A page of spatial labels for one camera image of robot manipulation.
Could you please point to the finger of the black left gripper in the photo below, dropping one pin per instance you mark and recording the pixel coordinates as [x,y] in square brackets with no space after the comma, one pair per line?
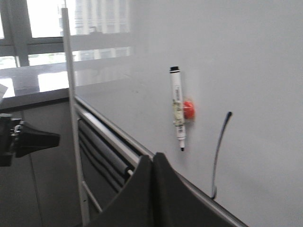
[30,139]

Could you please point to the orange round magnet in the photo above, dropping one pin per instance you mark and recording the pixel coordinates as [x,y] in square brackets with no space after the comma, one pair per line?
[189,110]

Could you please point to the white whiteboard with aluminium frame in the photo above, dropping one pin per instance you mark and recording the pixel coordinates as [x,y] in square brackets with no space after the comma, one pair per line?
[241,64]

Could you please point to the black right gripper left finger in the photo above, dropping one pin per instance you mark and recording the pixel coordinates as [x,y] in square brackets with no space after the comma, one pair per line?
[132,207]

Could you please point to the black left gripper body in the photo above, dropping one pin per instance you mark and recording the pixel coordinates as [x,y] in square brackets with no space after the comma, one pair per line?
[10,141]

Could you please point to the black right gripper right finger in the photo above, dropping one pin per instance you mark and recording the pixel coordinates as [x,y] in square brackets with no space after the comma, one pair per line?
[174,205]

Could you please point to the white whiteboard marker pen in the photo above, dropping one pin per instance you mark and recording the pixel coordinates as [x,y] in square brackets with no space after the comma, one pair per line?
[177,102]

